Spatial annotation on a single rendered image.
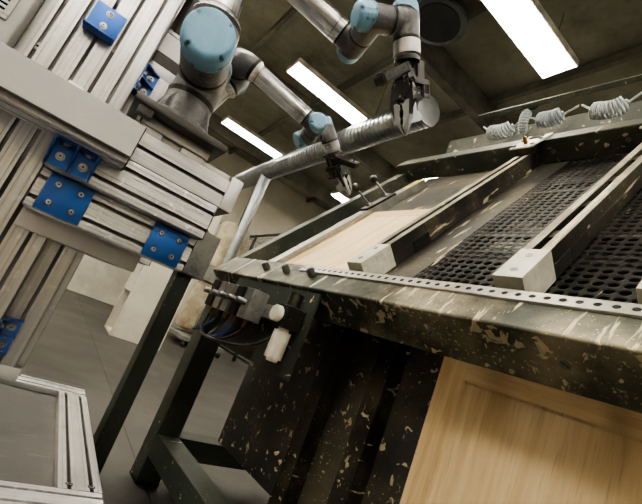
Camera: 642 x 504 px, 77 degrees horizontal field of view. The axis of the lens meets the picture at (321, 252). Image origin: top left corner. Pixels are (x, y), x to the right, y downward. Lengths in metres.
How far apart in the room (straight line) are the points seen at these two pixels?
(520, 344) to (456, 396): 0.34
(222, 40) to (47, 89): 0.36
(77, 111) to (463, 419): 1.02
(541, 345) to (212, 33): 0.88
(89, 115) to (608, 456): 1.12
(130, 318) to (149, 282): 0.45
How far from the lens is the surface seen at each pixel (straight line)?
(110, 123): 0.91
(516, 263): 0.91
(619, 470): 0.94
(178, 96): 1.10
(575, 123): 2.45
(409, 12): 1.30
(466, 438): 1.04
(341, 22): 1.35
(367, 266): 1.14
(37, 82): 0.92
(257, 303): 1.19
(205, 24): 1.03
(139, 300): 5.15
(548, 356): 0.75
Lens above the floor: 0.67
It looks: 13 degrees up
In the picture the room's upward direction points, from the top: 22 degrees clockwise
